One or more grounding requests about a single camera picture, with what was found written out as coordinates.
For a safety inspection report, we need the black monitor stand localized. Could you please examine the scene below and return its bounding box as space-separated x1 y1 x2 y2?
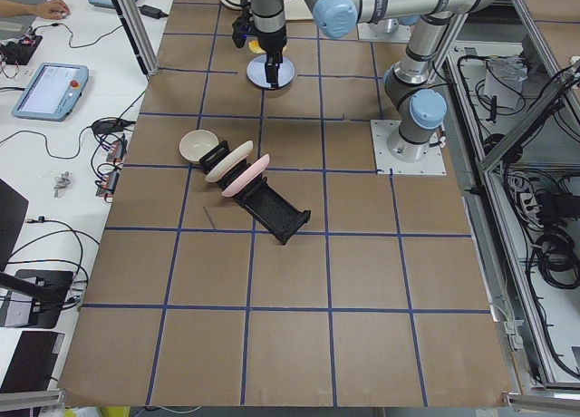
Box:
1 181 73 329

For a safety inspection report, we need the black power adapter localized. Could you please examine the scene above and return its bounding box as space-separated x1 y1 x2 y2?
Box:
139 5 169 19

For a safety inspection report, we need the aluminium frame post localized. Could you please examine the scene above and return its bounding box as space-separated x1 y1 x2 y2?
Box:
111 0 160 78

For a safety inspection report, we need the person's forearm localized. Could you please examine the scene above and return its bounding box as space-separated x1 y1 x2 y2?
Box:
0 0 36 17

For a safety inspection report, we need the blue plate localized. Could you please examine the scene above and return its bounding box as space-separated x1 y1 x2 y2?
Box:
246 54 295 90

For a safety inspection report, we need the person's hand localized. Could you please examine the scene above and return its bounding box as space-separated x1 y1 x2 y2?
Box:
34 0 71 20

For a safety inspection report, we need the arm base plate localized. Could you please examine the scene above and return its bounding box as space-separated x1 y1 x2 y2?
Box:
371 120 447 177
357 19 411 44

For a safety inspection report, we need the black usb hub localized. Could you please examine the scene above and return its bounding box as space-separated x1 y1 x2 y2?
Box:
91 134 128 201

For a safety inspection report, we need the striped bread roll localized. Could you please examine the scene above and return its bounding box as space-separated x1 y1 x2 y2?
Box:
248 40 264 54

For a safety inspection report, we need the black dish rack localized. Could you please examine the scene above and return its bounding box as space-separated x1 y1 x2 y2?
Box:
199 141 311 244

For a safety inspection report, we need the pink plate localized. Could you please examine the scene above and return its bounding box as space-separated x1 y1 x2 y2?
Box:
221 154 270 198

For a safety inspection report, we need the metal clamp part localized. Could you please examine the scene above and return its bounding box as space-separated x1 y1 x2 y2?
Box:
53 171 72 198

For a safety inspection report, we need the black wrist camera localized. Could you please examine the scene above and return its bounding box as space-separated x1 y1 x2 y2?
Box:
232 9 253 49

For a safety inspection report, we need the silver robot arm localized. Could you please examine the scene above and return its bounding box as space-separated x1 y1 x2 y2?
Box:
232 0 495 162

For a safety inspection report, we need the cream plate in rack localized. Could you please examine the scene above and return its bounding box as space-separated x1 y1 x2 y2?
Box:
205 141 254 183

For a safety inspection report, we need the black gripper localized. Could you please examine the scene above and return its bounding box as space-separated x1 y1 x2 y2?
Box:
257 26 287 89

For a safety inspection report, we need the cream bowl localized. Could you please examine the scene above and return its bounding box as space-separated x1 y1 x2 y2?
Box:
179 130 218 163

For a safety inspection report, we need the white rectangular tray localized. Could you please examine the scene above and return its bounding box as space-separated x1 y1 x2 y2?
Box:
284 0 313 21

